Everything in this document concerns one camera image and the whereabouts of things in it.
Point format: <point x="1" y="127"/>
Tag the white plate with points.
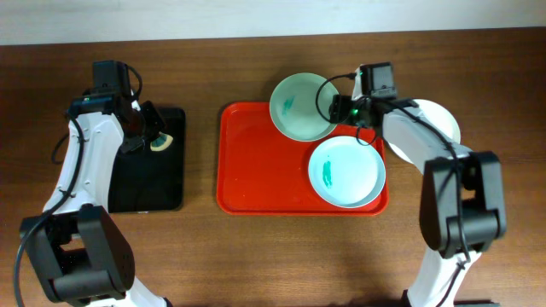
<point x="439" y="121"/>

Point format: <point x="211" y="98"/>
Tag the red plastic tray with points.
<point x="262" y="172"/>

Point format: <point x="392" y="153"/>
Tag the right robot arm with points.
<point x="462" y="207"/>

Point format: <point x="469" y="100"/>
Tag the mint green plate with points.
<point x="293" y="109"/>

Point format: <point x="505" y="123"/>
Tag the light blue plate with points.
<point x="347" y="172"/>

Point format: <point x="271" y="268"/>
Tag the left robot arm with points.
<point x="78" y="254"/>

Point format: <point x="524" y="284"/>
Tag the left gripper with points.
<point x="157" y="124"/>

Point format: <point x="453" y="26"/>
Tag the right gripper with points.
<point x="338" y="110"/>

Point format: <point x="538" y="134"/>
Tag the black plastic tray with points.
<point x="148" y="180"/>

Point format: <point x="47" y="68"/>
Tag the green and yellow sponge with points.
<point x="161" y="143"/>

